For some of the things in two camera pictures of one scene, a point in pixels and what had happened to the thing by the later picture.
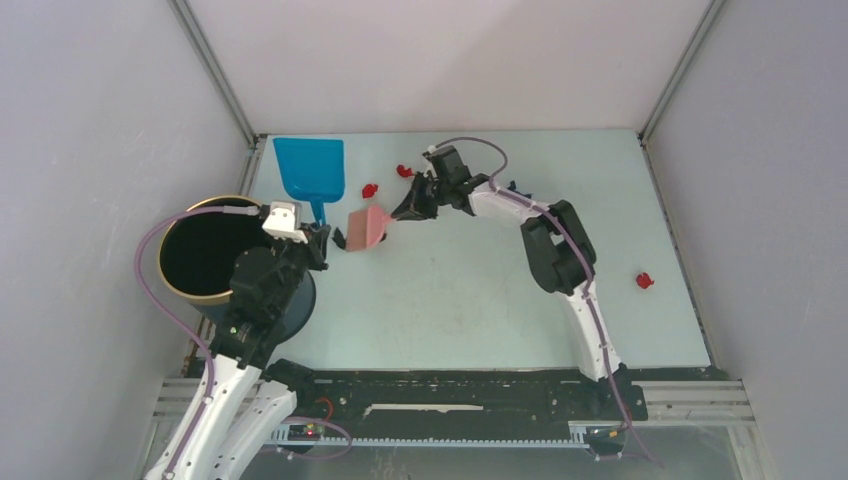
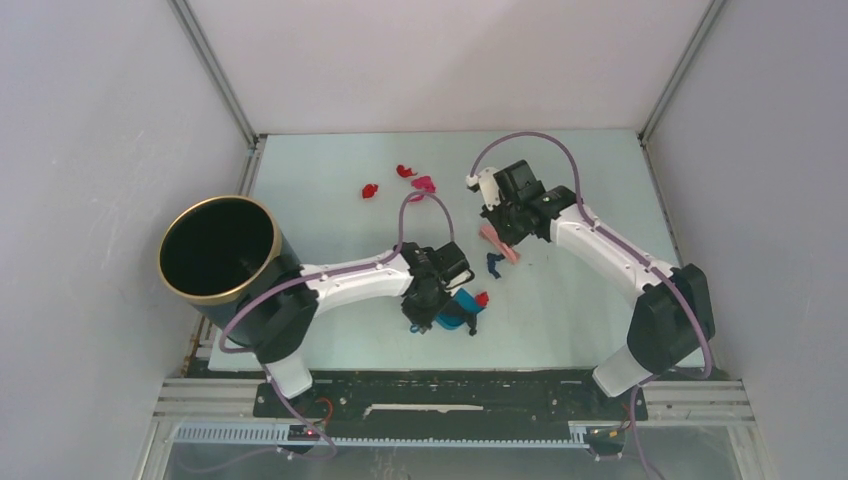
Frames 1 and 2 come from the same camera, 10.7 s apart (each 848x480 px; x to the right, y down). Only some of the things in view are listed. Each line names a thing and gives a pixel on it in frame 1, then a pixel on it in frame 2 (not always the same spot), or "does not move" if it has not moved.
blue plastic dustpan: x=313 y=170 → x=463 y=303
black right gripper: x=414 y=207 → x=510 y=238
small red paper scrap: x=404 y=172 does not move
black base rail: x=478 y=399 does not move
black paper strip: x=339 y=238 → x=471 y=320
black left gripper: x=317 y=245 → x=422 y=320
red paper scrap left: x=369 y=190 does not move
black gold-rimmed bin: x=200 y=250 does not move
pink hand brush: x=365 y=228 → x=506 y=249
